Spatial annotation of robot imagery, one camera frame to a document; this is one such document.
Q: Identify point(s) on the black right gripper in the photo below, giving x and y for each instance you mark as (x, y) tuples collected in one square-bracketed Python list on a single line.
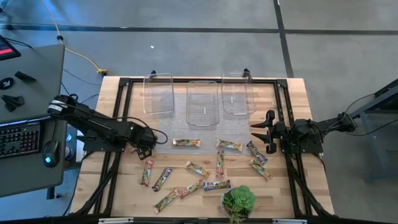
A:
[(283, 132)]

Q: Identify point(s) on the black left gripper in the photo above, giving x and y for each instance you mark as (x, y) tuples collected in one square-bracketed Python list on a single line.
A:
[(144, 138)]

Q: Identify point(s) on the green red granola bar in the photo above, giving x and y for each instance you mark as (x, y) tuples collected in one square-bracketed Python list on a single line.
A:
[(147, 173), (220, 164), (191, 188)]

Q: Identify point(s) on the green purple granola bar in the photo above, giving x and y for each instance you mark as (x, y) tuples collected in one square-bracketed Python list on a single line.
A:
[(162, 179), (216, 185), (257, 152)]

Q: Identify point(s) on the green orange granola bar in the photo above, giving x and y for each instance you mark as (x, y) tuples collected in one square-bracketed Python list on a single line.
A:
[(166, 201), (197, 169), (186, 142), (260, 169), (229, 145)]

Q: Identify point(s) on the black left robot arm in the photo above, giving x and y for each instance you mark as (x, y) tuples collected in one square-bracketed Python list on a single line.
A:
[(99, 124)]

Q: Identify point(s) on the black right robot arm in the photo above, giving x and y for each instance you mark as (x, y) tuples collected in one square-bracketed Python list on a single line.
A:
[(329, 123)]

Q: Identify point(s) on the grey woven table mat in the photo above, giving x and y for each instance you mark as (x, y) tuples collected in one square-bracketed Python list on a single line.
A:
[(180, 133)]

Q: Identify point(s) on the clear plastic bin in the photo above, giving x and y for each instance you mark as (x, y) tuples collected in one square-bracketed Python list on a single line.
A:
[(158, 96), (238, 95), (202, 105)]

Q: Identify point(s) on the black table clamp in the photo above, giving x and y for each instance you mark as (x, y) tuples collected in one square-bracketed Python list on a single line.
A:
[(247, 71), (153, 73)]

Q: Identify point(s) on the green succulent in white pot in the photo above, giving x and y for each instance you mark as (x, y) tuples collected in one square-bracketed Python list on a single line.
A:
[(238, 200)]

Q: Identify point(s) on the black computer mouse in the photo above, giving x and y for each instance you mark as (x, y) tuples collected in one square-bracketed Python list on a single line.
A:
[(51, 154)]

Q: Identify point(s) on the grey metal side table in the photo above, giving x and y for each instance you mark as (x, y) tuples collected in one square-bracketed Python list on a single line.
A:
[(382, 102)]

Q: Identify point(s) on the grey desk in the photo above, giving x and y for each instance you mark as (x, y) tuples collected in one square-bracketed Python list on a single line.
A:
[(34, 93)]

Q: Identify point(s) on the black backlit keyboard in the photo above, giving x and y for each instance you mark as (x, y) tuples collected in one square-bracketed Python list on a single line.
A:
[(18, 140)]

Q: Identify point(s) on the black angular part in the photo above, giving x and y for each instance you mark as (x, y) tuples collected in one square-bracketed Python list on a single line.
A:
[(12, 102)]

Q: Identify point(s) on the small black bar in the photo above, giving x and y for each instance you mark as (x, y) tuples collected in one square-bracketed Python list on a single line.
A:
[(25, 76)]

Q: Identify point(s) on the round black disc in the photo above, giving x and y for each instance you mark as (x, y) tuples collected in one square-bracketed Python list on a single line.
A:
[(6, 83)]

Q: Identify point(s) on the black tablet with red screen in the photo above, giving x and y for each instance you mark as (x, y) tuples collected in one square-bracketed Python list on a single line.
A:
[(7, 48)]

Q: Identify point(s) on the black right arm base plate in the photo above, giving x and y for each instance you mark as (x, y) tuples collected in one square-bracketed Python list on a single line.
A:
[(311, 148)]

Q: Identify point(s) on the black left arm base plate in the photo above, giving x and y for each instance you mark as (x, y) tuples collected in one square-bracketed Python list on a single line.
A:
[(93, 146)]

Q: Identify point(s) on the silver metal bracket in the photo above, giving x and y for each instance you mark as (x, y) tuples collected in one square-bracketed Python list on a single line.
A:
[(289, 221), (115, 220)]

